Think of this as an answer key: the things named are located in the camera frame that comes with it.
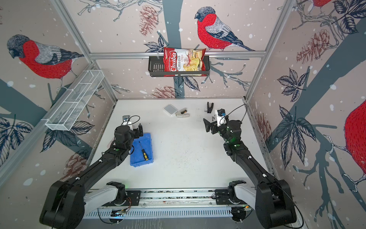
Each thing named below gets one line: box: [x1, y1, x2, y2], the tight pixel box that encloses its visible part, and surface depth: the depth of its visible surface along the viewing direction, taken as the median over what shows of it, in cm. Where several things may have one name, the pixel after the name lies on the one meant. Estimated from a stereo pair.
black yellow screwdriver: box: [138, 141, 150, 161], surface depth 89 cm
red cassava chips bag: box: [163, 47, 207, 77], surface depth 90 cm
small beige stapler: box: [175, 107, 191, 118], surface depth 112 cm
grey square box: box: [162, 103, 178, 116], surface depth 113 cm
